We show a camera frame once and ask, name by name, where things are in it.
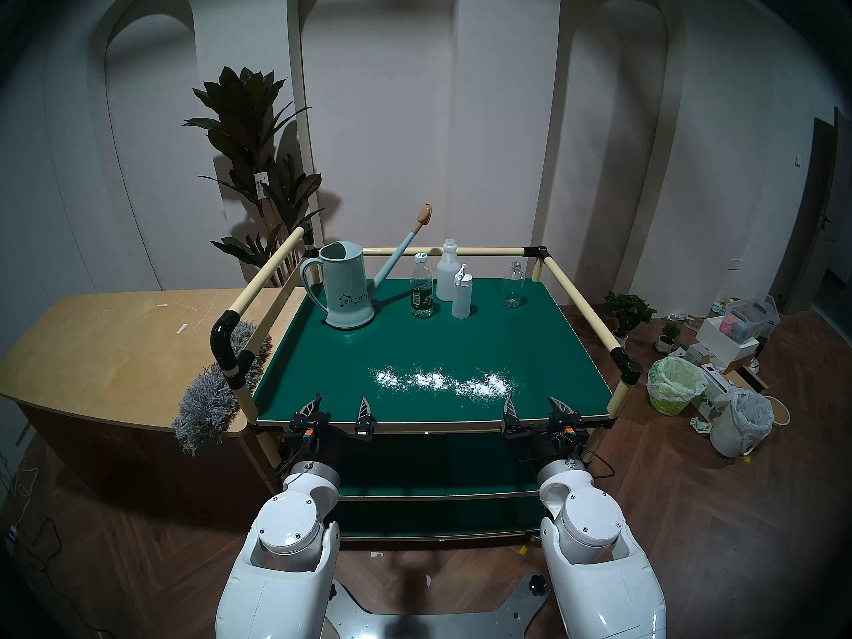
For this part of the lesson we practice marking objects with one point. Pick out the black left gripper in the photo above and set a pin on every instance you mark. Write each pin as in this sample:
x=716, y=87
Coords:
x=319, y=438

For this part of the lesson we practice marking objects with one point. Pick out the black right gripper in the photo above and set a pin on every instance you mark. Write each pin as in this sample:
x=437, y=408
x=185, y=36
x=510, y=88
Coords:
x=556, y=441

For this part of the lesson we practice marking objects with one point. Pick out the white powder pile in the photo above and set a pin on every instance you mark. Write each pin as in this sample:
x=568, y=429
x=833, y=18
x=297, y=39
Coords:
x=432, y=381

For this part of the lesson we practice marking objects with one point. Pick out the grey fluffy duster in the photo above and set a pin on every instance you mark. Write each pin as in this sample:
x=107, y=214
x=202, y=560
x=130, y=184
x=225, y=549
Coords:
x=206, y=411

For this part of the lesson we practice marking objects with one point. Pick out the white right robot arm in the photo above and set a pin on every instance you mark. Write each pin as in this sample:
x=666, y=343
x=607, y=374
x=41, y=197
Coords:
x=599, y=578

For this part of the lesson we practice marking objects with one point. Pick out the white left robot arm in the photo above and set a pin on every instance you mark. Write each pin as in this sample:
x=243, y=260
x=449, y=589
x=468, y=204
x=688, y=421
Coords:
x=286, y=578

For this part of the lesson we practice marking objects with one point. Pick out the green three-tier shelf cart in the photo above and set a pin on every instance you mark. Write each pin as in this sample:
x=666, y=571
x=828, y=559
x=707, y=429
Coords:
x=432, y=338

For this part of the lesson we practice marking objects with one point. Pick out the light blue watering can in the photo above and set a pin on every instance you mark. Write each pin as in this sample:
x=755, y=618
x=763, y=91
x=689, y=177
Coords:
x=346, y=291

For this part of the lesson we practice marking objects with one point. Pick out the empty clear glass bottle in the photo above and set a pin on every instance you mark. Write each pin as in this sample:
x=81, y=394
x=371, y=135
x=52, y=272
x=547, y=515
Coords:
x=513, y=288

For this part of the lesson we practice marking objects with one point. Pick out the white capped squeeze bottle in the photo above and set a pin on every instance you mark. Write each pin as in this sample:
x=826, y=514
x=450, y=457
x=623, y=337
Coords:
x=462, y=298

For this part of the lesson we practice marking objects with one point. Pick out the bushy small potted plant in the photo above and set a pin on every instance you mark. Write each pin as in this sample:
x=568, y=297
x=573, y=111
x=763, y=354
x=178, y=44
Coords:
x=629, y=310

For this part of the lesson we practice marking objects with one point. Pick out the green lined waste basket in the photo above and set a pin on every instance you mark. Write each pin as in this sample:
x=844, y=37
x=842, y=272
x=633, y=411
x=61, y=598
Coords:
x=675, y=385

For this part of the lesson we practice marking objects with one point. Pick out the green label water bottle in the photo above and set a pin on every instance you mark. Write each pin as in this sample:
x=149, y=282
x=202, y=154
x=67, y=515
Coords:
x=421, y=291

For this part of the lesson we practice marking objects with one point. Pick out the tiny potted plant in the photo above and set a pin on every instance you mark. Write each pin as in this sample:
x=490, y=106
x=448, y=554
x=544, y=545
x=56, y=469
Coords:
x=667, y=335

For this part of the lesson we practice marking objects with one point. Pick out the tall white plastic bottle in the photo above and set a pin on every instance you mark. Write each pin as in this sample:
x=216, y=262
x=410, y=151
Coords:
x=447, y=271

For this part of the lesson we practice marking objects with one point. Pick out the black base knob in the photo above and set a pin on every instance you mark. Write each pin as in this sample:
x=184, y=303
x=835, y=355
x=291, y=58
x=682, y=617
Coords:
x=537, y=584

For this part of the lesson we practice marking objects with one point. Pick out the white open carton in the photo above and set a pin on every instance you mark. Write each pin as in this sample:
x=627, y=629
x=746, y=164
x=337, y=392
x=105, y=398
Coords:
x=713, y=378

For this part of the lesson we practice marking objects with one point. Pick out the white cardboard box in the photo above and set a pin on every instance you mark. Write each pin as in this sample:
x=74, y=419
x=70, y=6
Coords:
x=722, y=343

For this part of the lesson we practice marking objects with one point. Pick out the white plastic bag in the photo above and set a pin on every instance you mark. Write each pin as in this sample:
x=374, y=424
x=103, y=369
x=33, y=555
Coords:
x=739, y=421

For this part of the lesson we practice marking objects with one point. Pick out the brown cardboard box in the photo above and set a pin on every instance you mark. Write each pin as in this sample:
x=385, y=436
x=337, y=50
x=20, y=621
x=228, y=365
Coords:
x=745, y=377

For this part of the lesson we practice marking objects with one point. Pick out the light wooden table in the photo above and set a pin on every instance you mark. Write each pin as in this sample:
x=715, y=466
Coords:
x=100, y=351

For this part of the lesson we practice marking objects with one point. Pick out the beige round bowl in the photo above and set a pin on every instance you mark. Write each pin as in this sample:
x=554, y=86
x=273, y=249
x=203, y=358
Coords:
x=780, y=410

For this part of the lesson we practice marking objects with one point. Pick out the tall dark leafy plant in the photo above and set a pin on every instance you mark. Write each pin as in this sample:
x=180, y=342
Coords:
x=246, y=132

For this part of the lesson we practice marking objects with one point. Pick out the dark door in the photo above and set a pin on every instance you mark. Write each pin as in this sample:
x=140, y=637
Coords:
x=809, y=231

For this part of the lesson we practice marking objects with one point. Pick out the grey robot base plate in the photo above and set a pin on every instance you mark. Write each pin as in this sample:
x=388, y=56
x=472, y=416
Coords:
x=432, y=624

